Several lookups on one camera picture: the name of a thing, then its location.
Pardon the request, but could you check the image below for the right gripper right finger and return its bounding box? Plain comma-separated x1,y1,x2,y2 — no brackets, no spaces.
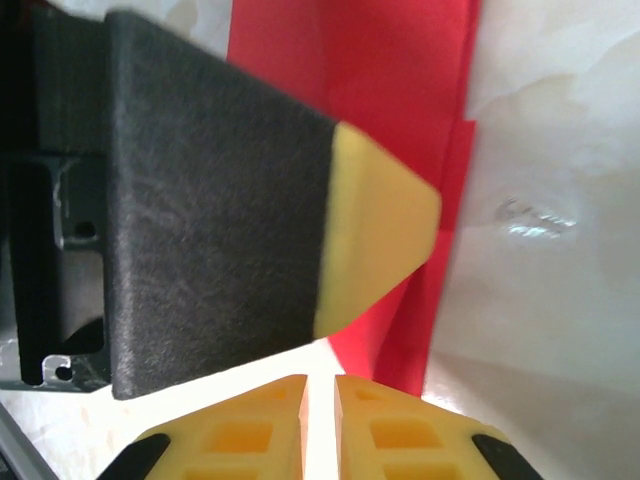
333,374,539,480

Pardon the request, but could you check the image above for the red paper sheet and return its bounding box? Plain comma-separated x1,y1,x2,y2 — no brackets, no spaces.
227,0,482,401

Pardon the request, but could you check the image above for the aluminium mounting rail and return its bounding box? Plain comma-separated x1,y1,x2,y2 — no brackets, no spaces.
0,399,51,480

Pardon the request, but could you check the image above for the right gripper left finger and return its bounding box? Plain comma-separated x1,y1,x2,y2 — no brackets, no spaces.
102,373,308,480

